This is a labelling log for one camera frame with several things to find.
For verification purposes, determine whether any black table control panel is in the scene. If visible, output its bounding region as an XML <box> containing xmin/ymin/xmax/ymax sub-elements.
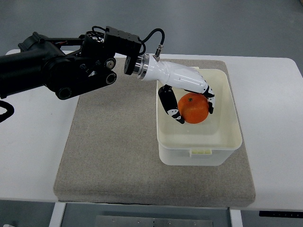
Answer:
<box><xmin>259</xmin><ymin>210</ymin><xmax>303</xmax><ymax>218</ymax></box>

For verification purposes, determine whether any orange fruit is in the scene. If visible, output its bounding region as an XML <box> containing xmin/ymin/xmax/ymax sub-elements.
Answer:
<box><xmin>178</xmin><ymin>93</ymin><xmax>209</xmax><ymax>124</ymax></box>

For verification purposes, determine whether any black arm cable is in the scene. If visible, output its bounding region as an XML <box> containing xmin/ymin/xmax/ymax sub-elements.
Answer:
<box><xmin>139</xmin><ymin>28</ymin><xmax>166</xmax><ymax>60</ymax></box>

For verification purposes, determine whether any white table leg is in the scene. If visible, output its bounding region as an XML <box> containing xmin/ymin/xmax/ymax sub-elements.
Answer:
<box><xmin>230</xmin><ymin>210</ymin><xmax>243</xmax><ymax>227</ymax></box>
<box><xmin>49</xmin><ymin>202</ymin><xmax>66</xmax><ymax>227</ymax></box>

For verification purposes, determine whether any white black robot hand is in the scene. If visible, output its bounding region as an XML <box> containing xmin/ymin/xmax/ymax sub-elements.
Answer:
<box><xmin>134</xmin><ymin>54</ymin><xmax>215</xmax><ymax>124</ymax></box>

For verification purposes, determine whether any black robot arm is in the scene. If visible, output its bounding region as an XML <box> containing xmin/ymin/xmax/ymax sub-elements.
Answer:
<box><xmin>0</xmin><ymin>26</ymin><xmax>146</xmax><ymax>100</ymax></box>

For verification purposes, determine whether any white plastic box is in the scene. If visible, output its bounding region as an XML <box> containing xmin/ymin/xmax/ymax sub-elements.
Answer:
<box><xmin>156</xmin><ymin>66</ymin><xmax>243</xmax><ymax>166</ymax></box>

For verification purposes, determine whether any white left table leg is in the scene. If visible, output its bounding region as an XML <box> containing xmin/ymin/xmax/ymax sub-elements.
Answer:
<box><xmin>49</xmin><ymin>202</ymin><xmax>66</xmax><ymax>227</ymax></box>

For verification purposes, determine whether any grey felt mat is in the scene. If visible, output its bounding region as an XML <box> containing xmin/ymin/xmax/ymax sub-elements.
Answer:
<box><xmin>53</xmin><ymin>58</ymin><xmax>255</xmax><ymax>207</ymax></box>

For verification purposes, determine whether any white right table leg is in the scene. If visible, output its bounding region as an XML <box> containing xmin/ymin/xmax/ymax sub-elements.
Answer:
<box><xmin>230</xmin><ymin>210</ymin><xmax>243</xmax><ymax>227</ymax></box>

